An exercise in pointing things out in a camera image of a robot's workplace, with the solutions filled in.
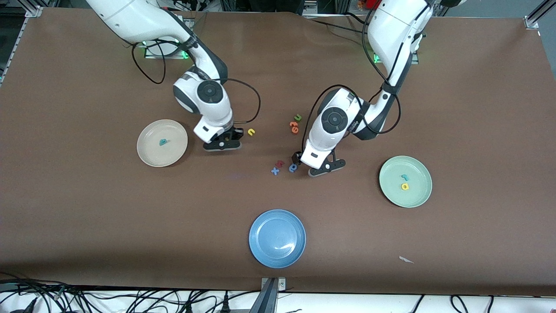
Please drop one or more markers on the light green plate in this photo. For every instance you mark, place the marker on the light green plate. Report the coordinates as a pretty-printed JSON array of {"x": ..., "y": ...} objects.
[{"x": 412, "y": 198}]

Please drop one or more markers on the dark aluminium profile beam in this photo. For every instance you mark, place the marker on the dark aluminium profile beam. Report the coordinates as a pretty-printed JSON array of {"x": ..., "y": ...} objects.
[{"x": 266, "y": 300}]

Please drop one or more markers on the blue plate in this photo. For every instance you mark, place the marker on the blue plate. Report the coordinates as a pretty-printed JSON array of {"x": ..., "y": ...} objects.
[{"x": 277, "y": 238}]

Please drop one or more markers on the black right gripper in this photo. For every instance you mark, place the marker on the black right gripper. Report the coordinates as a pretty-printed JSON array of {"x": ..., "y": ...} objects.
[{"x": 237, "y": 131}]

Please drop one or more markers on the red box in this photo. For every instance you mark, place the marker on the red box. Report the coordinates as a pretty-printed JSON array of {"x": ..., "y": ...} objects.
[{"x": 369, "y": 3}]

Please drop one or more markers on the silver corner bracket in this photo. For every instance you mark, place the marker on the silver corner bracket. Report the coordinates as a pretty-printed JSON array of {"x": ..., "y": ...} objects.
[{"x": 281, "y": 284}]

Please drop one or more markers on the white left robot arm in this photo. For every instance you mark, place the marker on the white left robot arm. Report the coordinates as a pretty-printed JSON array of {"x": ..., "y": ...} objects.
[{"x": 391, "y": 30}]

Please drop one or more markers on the white paper scrap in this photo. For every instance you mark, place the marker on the white paper scrap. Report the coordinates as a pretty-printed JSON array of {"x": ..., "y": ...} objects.
[{"x": 405, "y": 259}]

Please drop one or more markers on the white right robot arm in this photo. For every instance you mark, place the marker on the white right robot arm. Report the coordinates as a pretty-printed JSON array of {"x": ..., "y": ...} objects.
[{"x": 130, "y": 17}]

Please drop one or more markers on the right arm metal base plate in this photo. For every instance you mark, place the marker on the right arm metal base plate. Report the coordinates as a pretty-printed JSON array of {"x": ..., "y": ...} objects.
[{"x": 147, "y": 55}]

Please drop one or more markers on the beige brown plate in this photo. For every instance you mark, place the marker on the beige brown plate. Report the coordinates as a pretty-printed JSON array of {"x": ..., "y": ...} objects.
[{"x": 161, "y": 156}]

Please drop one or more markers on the blue foam letter a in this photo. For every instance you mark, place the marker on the blue foam letter a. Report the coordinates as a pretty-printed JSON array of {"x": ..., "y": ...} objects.
[{"x": 294, "y": 169}]

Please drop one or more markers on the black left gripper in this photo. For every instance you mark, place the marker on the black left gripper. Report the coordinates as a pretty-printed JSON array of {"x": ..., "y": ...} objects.
[{"x": 297, "y": 156}]

